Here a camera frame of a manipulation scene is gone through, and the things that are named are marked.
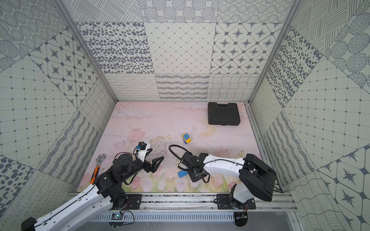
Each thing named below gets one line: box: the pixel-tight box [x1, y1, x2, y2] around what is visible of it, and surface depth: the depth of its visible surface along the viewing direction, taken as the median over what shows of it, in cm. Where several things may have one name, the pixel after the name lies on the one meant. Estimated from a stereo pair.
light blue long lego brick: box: [177, 170, 189, 179], surface depth 84 cm
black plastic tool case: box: [207, 102, 241, 126], surface depth 109 cm
